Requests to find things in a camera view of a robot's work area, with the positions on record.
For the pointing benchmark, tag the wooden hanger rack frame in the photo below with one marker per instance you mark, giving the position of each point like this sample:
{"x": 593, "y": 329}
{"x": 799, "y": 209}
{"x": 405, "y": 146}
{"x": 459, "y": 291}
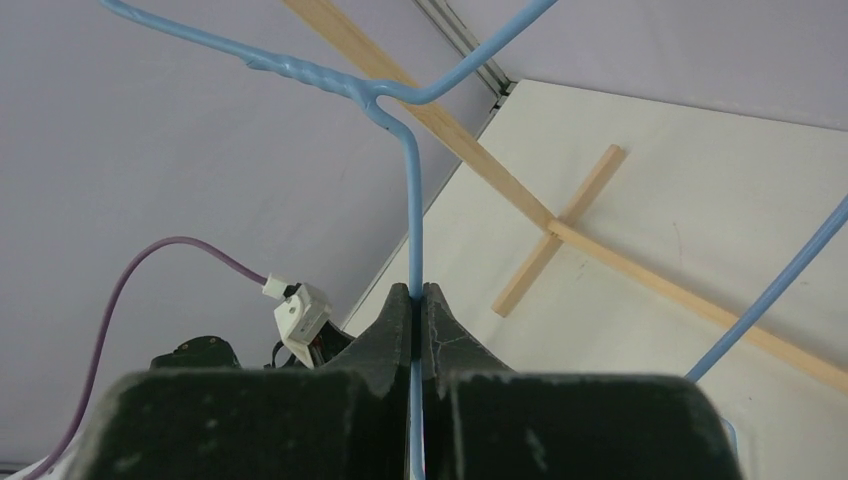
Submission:
{"x": 387, "y": 78}

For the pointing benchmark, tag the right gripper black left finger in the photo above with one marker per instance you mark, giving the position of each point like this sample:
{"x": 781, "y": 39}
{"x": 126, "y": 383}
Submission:
{"x": 348, "y": 419}

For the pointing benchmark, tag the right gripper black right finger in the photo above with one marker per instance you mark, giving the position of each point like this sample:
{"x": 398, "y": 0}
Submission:
{"x": 483, "y": 420}

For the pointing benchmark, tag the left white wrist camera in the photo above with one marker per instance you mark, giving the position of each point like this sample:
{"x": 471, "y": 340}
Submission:
{"x": 302, "y": 313}

